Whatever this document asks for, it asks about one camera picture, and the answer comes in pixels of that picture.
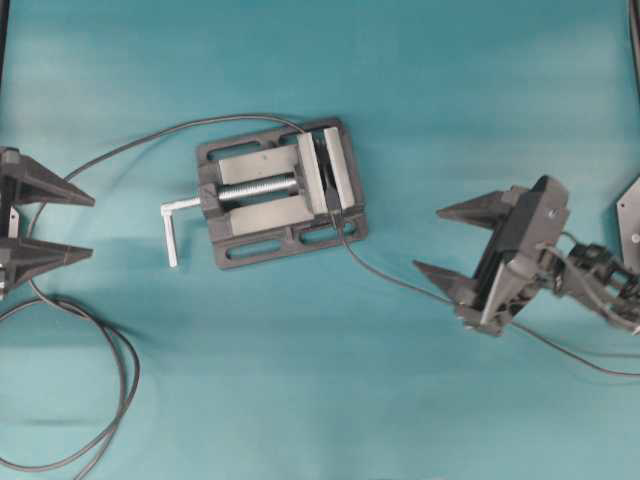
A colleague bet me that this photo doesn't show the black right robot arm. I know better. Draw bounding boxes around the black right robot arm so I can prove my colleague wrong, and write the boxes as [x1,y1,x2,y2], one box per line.
[415,175,639,336]

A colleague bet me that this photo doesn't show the black female USB cable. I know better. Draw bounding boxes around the black female USB cable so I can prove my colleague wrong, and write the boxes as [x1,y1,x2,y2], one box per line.
[0,112,307,472]

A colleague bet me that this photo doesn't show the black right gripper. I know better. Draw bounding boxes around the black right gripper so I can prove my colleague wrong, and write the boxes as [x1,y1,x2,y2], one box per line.
[413,175,569,336]

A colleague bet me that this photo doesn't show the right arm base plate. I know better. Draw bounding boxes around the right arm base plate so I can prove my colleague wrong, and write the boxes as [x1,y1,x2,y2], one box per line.
[616,178,639,273]

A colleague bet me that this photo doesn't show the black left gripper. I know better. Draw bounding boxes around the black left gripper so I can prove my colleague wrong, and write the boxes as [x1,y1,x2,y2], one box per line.
[1,147,95,299]

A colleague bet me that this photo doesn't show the black left frame post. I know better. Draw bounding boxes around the black left frame post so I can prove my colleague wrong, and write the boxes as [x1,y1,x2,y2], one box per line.
[0,0,10,80]

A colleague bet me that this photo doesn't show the black right frame post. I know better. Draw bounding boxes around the black right frame post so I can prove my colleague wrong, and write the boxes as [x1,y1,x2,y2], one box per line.
[628,0,640,88]

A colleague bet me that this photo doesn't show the black male USB cable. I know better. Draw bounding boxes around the black male USB cable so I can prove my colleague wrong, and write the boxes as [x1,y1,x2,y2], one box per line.
[324,184,640,377]

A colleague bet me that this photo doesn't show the silver vise crank handle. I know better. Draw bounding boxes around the silver vise crank handle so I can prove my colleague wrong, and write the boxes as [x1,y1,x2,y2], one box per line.
[160,197,201,268]

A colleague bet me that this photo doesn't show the black frame post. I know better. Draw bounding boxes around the black frame post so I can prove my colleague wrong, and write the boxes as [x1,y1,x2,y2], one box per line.
[628,0,640,88]
[0,0,10,80]

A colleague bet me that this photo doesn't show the black drill press vise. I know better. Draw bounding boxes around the black drill press vise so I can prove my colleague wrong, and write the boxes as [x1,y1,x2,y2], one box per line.
[197,117,368,269]

